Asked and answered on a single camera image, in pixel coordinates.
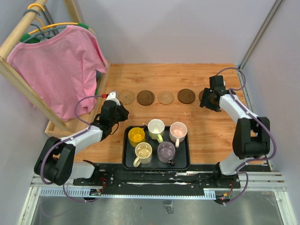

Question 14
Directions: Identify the large woven rattan coaster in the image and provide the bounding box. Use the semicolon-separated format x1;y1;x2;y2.
118;90;135;105

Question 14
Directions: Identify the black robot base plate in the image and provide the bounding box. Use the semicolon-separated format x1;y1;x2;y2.
73;163;241;194

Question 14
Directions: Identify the pink mug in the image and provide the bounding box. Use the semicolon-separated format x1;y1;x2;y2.
169;122;188;148

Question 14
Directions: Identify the aluminium frame post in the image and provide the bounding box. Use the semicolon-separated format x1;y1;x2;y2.
238;0;285;70

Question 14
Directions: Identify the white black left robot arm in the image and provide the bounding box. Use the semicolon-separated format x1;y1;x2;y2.
34;100;129;186

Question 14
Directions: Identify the small woven rattan coaster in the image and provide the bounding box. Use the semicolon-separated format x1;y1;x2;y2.
157;91;174;105

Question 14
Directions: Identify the purple mug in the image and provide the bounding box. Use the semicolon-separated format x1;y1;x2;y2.
157;142;176;166

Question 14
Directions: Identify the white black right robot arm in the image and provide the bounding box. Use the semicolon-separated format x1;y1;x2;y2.
200;75;270;188

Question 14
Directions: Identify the black plastic tray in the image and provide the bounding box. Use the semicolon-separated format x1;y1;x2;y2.
122;126;190;171

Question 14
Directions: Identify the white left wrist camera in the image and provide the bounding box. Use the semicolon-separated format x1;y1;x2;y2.
106;91;120;105

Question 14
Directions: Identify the grey slotted cable duct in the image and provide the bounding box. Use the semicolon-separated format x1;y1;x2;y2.
39;187;217;200

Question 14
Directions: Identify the cream mug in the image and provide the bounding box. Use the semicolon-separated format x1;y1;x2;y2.
133;142;152;168

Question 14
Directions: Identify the yellow translucent cup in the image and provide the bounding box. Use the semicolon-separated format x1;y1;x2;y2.
128;127;146;148

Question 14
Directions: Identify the yellow clothes hanger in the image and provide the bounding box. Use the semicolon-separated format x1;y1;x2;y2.
40;0;83;31

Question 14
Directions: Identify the pink t-shirt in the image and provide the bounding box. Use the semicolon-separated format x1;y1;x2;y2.
7;25;108;121

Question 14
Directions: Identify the dark wooden coaster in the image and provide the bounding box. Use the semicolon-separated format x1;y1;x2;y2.
177;89;195;104
136;90;155;106
198;90;204;101

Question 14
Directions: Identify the grey clothes hanger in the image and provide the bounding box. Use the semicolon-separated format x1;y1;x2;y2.
19;23;66;43

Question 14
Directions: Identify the green clothes hanger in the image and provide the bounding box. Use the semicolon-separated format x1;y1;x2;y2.
19;22;95;43

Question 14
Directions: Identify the pale green mug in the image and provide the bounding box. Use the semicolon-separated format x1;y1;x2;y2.
147;119;165;143

